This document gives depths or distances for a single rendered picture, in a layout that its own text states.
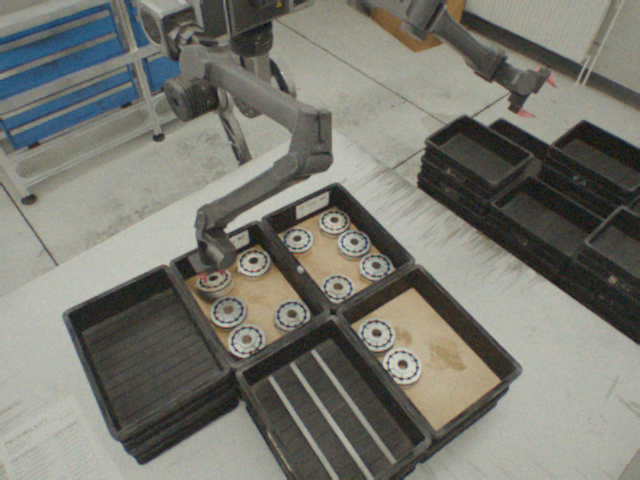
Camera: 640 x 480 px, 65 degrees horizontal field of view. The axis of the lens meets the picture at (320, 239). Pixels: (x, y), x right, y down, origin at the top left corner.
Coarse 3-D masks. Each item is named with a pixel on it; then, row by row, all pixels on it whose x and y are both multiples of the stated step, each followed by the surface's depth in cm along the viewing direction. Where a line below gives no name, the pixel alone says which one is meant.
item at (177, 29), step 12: (168, 12) 117; (180, 12) 118; (192, 12) 120; (168, 24) 118; (180, 24) 118; (192, 24) 119; (168, 36) 119; (180, 36) 117; (204, 36) 119; (168, 48) 122; (180, 48) 119
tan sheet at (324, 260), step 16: (336, 208) 171; (304, 224) 166; (352, 224) 167; (320, 240) 162; (336, 240) 162; (320, 256) 158; (336, 256) 158; (320, 272) 154; (336, 272) 154; (352, 272) 154
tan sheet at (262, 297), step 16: (272, 272) 154; (192, 288) 150; (240, 288) 150; (256, 288) 150; (272, 288) 150; (288, 288) 150; (208, 304) 146; (256, 304) 147; (272, 304) 147; (256, 320) 143; (272, 320) 143; (224, 336) 140; (272, 336) 140
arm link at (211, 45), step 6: (192, 36) 116; (198, 36) 117; (192, 42) 117; (198, 42) 115; (204, 42) 116; (210, 42) 117; (216, 42) 118; (210, 48) 116; (216, 48) 117; (210, 54) 114; (216, 54) 116; (222, 54) 117
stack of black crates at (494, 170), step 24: (456, 120) 241; (432, 144) 229; (456, 144) 245; (480, 144) 244; (504, 144) 233; (432, 168) 237; (456, 168) 226; (480, 168) 234; (504, 168) 235; (432, 192) 247; (456, 192) 233; (480, 192) 222; (480, 216) 230
